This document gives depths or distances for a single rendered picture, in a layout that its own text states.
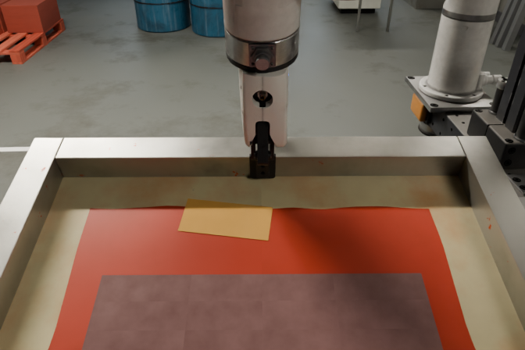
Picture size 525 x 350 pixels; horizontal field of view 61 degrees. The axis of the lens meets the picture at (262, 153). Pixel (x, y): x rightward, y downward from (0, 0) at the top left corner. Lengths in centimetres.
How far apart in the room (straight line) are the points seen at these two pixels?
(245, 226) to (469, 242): 25
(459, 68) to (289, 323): 64
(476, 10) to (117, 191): 68
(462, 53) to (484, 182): 41
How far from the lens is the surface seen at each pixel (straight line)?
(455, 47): 94
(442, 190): 61
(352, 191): 57
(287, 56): 45
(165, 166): 57
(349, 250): 52
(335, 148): 57
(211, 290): 49
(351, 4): 601
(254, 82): 45
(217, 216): 54
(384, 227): 55
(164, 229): 54
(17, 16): 532
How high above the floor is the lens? 152
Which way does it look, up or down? 32 degrees down
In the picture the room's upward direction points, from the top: straight up
